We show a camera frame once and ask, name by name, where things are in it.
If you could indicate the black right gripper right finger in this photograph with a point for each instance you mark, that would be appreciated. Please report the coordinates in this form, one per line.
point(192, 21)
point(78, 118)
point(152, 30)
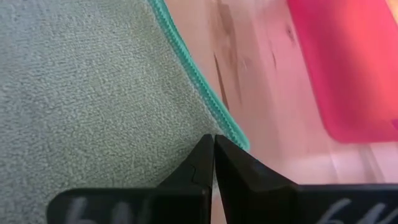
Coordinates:
point(264, 202)

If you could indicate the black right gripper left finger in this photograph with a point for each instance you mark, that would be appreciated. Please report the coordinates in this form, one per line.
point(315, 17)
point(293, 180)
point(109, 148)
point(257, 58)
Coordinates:
point(174, 205)

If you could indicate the green microfiber towel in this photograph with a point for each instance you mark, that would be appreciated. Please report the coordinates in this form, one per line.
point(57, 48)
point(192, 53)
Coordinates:
point(93, 93)

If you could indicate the pink translucent plastic bin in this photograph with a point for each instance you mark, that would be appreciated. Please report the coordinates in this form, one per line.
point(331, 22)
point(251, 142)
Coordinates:
point(348, 77)

